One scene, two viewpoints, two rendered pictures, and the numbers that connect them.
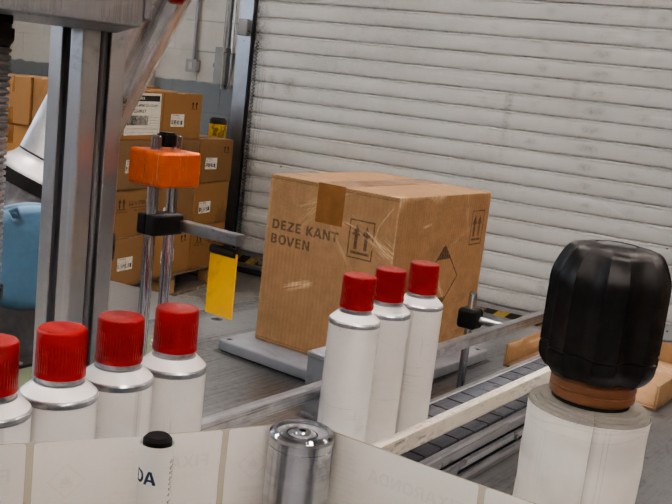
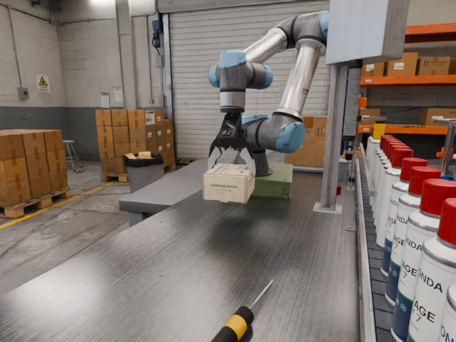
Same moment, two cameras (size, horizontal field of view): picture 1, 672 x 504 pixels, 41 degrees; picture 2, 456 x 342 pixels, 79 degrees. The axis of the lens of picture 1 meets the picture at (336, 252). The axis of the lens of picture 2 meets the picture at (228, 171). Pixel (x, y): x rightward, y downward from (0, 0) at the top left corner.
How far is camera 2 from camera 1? 0.75 m
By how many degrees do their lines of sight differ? 12
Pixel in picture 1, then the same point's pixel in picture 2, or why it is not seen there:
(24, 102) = (108, 118)
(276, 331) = (292, 161)
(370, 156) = (215, 123)
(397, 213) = not seen: hidden behind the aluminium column
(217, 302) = (378, 136)
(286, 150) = (188, 124)
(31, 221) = (298, 126)
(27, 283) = (294, 144)
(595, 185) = not seen: hidden behind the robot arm
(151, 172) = (362, 103)
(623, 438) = not seen: outside the picture
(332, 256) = (310, 136)
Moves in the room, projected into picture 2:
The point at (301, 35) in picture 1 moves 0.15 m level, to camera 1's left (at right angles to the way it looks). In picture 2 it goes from (188, 87) to (180, 87)
